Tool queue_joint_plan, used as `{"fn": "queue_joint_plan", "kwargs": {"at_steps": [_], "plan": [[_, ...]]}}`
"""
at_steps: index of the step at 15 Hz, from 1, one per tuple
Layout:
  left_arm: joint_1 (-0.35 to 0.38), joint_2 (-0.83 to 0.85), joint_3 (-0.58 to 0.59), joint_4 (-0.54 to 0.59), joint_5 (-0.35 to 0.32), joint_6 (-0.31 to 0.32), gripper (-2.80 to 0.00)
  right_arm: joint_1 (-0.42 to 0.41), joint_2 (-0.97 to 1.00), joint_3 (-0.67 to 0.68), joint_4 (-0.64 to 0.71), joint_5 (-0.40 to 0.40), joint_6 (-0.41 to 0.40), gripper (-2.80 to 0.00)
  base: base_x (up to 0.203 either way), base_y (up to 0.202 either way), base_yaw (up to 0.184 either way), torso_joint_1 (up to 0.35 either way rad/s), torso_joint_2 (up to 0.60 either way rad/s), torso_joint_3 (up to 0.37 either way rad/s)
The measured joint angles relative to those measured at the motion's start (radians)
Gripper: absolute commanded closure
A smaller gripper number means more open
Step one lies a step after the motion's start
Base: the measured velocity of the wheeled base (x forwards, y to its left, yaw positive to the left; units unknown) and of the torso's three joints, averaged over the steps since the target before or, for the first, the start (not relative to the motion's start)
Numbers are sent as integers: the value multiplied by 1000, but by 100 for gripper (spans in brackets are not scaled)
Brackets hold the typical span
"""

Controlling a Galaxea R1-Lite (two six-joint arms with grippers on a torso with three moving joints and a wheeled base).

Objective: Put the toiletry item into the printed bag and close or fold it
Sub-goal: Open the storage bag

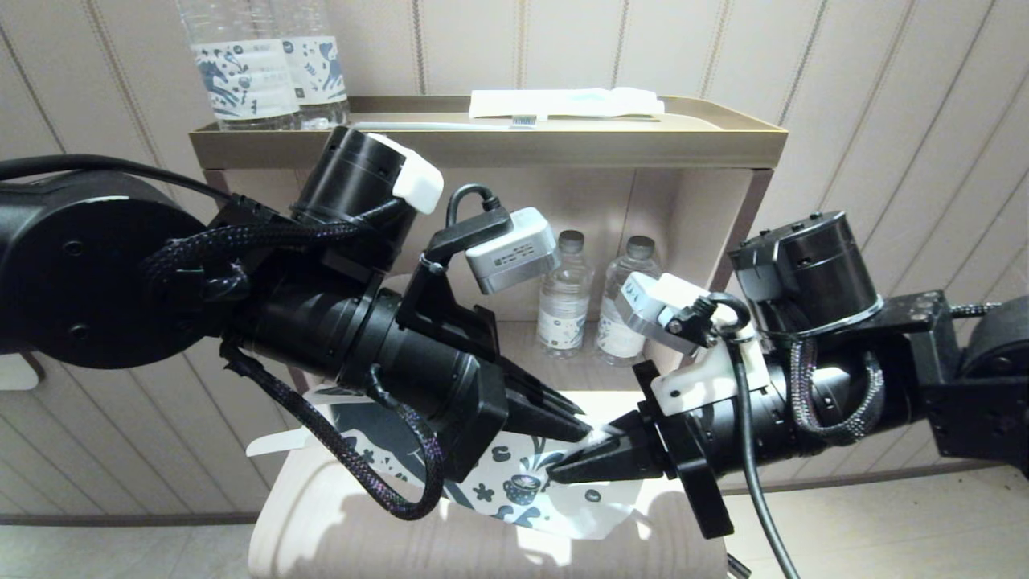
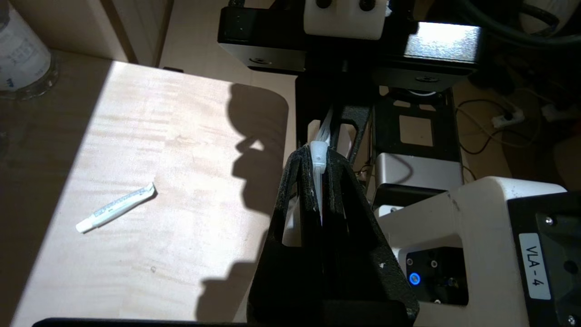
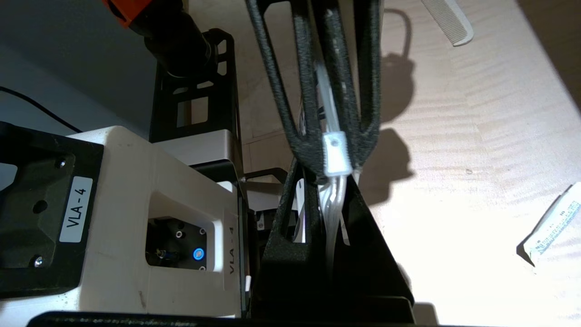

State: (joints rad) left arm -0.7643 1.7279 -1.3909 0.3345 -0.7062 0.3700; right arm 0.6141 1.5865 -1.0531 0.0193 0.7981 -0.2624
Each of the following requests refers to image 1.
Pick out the light blue toothbrush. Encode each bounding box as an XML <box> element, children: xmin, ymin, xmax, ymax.
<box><xmin>354</xmin><ymin>115</ymin><xmax>538</xmax><ymax>131</ymax></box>

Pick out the large clear water bottle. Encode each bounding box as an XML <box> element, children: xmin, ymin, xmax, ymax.
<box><xmin>273</xmin><ymin>0</ymin><xmax>351</xmax><ymax>130</ymax></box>
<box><xmin>178</xmin><ymin>0</ymin><xmax>300</xmax><ymax>132</ymax></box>

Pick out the braided arm cable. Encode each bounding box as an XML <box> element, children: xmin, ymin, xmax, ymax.
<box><xmin>221</xmin><ymin>338</ymin><xmax>445</xmax><ymax>522</ymax></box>
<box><xmin>789</xmin><ymin>338</ymin><xmax>886</xmax><ymax>447</ymax></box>

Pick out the brown open shelf unit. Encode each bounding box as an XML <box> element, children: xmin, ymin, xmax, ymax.
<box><xmin>190</xmin><ymin>96</ymin><xmax>789</xmax><ymax>411</ymax></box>

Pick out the black camera cable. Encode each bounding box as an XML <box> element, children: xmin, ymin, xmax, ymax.
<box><xmin>671</xmin><ymin>294</ymin><xmax>801</xmax><ymax>579</ymax></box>
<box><xmin>446</xmin><ymin>183</ymin><xmax>503</xmax><ymax>230</ymax></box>

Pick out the black right camera cable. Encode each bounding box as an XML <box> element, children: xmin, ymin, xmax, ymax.
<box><xmin>671</xmin><ymin>294</ymin><xmax>801</xmax><ymax>579</ymax></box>

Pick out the white wall mounted object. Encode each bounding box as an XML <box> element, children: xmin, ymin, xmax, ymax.
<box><xmin>0</xmin><ymin>355</ymin><xmax>45</xmax><ymax>392</ymax></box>

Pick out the white wrapped toothbrush packet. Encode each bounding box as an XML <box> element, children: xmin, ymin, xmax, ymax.
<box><xmin>469</xmin><ymin>88</ymin><xmax>666</xmax><ymax>121</ymax></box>

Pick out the small clear water bottle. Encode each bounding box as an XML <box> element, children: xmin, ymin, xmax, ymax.
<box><xmin>596</xmin><ymin>236</ymin><xmax>663</xmax><ymax>368</ymax></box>
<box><xmin>537</xmin><ymin>230</ymin><xmax>594</xmax><ymax>359</ymax></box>

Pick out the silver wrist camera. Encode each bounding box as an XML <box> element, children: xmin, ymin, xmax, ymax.
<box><xmin>465</xmin><ymin>207</ymin><xmax>561</xmax><ymax>295</ymax></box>
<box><xmin>619</xmin><ymin>272</ymin><xmax>765</xmax><ymax>415</ymax></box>

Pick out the braided right arm cable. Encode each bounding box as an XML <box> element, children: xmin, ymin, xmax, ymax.
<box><xmin>789</xmin><ymin>338</ymin><xmax>886</xmax><ymax>447</ymax></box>

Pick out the braided left arm cable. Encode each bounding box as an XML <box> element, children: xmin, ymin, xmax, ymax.
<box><xmin>221</xmin><ymin>338</ymin><xmax>445</xmax><ymax>522</ymax></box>

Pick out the black left camera cable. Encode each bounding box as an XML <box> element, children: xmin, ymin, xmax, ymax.
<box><xmin>446</xmin><ymin>183</ymin><xmax>503</xmax><ymax>230</ymax></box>

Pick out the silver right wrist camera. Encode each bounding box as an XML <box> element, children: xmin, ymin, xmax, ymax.
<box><xmin>619</xmin><ymin>272</ymin><xmax>765</xmax><ymax>415</ymax></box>

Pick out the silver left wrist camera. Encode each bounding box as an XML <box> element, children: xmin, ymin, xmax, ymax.
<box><xmin>465</xmin><ymin>207</ymin><xmax>561</xmax><ymax>295</ymax></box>

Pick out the blue horse print bag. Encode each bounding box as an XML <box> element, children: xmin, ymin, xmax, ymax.
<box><xmin>305</xmin><ymin>384</ymin><xmax>644</xmax><ymax>540</ymax></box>

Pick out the white plastic comb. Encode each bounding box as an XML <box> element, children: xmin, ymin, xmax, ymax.
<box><xmin>245</xmin><ymin>429</ymin><xmax>310</xmax><ymax>458</ymax></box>

